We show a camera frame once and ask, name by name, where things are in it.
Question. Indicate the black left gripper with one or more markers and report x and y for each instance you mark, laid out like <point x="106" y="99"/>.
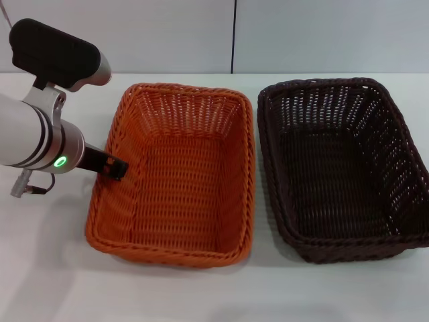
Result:
<point x="94" y="157"/>

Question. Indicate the orange woven plastic basket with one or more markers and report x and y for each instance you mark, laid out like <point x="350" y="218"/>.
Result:
<point x="181" y="194"/>

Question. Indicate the dark brown woven basket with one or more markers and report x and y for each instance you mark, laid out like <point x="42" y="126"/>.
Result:
<point x="335" y="188"/>

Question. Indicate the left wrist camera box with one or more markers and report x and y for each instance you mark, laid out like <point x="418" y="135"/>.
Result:
<point x="53" y="53"/>

